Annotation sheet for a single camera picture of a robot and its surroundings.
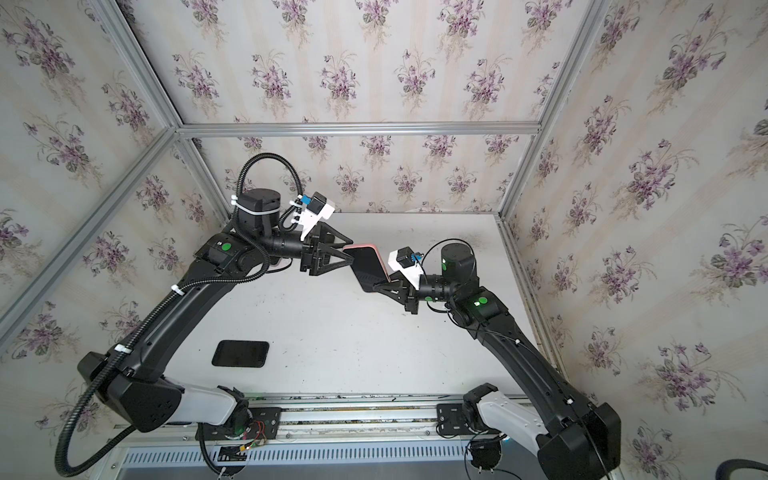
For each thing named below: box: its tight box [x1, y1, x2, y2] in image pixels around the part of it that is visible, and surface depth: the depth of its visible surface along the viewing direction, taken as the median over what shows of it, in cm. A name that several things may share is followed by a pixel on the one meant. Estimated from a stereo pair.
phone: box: [342, 244, 391, 292], surface depth 59 cm
